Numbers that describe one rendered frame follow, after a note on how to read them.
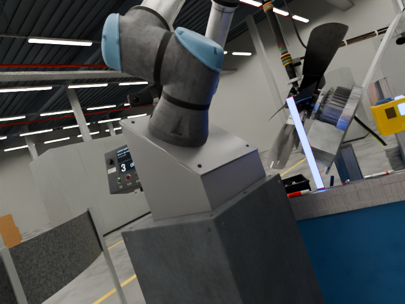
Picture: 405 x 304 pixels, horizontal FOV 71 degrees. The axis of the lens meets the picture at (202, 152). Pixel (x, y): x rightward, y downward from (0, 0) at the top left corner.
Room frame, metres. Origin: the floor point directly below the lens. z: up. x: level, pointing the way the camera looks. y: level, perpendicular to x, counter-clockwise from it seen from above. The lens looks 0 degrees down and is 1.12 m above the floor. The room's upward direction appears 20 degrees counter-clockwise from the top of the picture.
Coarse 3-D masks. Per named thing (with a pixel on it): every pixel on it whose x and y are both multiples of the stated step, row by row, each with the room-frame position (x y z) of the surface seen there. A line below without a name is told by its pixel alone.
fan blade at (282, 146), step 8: (288, 128) 1.37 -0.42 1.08; (280, 136) 1.40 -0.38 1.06; (288, 136) 1.35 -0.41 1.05; (296, 136) 1.31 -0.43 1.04; (272, 144) 1.45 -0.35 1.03; (280, 144) 1.37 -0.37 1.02; (288, 144) 1.33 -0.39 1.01; (272, 152) 1.41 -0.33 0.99; (280, 152) 1.35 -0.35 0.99; (288, 152) 1.30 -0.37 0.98; (272, 160) 1.38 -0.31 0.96; (280, 160) 1.32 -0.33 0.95; (272, 168) 1.35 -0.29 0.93; (280, 168) 1.29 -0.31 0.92
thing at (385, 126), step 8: (376, 104) 0.87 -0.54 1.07; (384, 104) 0.81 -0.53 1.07; (392, 104) 0.80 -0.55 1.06; (376, 112) 0.82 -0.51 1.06; (384, 112) 0.81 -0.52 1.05; (376, 120) 0.85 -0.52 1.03; (384, 120) 0.81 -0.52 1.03; (392, 120) 0.81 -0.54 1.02; (400, 120) 0.80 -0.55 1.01; (384, 128) 0.82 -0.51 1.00; (392, 128) 0.81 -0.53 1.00; (400, 128) 0.80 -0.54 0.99
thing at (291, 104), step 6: (288, 102) 0.97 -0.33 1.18; (294, 108) 0.97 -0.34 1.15; (294, 114) 0.97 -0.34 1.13; (294, 120) 0.97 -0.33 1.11; (300, 120) 0.96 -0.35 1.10; (300, 126) 0.97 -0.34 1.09; (300, 132) 0.97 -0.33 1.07; (300, 138) 0.97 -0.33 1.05; (306, 138) 0.96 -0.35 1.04; (306, 144) 0.97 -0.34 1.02; (306, 150) 0.97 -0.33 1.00; (306, 156) 0.97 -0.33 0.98; (312, 156) 0.96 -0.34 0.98; (312, 162) 0.97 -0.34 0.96; (312, 168) 0.97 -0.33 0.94; (318, 174) 0.96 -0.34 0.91; (318, 180) 0.97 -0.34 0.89; (318, 186) 0.97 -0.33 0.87
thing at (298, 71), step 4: (292, 60) 1.29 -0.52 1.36; (296, 60) 1.27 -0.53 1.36; (300, 60) 1.28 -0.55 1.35; (296, 64) 1.27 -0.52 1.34; (300, 64) 1.27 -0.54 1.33; (296, 68) 1.27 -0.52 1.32; (296, 72) 1.28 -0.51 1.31; (300, 72) 1.27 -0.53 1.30; (300, 76) 1.26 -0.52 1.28; (292, 80) 1.25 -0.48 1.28; (296, 80) 1.25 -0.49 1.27; (288, 84) 1.31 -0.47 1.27
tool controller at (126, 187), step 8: (112, 152) 1.27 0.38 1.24; (120, 152) 1.25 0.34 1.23; (128, 152) 1.22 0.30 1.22; (112, 160) 1.26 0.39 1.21; (120, 160) 1.24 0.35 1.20; (128, 160) 1.22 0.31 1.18; (112, 168) 1.26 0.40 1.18; (128, 168) 1.21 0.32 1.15; (112, 176) 1.26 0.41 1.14; (120, 176) 1.23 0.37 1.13; (112, 184) 1.25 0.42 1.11; (120, 184) 1.23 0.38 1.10; (128, 184) 1.21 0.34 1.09; (136, 184) 1.19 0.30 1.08; (112, 192) 1.25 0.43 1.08; (120, 192) 1.27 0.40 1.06; (128, 192) 1.32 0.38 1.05
